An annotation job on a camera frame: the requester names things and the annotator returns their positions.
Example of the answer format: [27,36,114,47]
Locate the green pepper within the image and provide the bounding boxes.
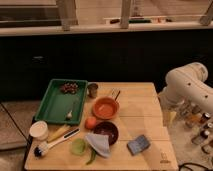
[86,149,97,165]

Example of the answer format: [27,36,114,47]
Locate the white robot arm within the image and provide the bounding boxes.
[158,62,213,126]

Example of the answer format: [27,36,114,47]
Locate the dark red bowl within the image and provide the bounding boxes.
[93,121,119,145]

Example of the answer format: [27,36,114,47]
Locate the small metal cup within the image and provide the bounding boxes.
[88,83,98,98]

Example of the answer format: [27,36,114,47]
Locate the bunch of dark grapes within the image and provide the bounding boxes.
[60,83,78,94]

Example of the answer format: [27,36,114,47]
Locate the orange tomato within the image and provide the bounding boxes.
[85,116,97,130]

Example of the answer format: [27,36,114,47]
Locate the green plastic tray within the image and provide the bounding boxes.
[35,79,88,125]

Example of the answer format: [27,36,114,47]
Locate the garlic bulb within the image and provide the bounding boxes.
[65,110,73,120]

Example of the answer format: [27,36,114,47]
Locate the grey folded cloth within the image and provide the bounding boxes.
[85,133,110,158]

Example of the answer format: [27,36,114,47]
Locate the yellow corn cob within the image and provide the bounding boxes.
[47,125,70,142]

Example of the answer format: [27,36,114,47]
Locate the blue sponge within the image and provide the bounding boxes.
[127,135,150,156]

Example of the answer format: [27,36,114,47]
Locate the white cup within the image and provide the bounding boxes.
[29,121,49,140]

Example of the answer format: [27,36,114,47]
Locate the white dish brush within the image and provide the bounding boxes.
[34,128,80,157]

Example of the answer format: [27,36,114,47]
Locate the spice bottle with dark cap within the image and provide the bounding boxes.
[192,130,210,145]

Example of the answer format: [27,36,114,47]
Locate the orange pan with handle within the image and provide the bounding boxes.
[92,90,120,120]

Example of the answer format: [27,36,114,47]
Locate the black cable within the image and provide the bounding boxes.
[177,162,210,171]

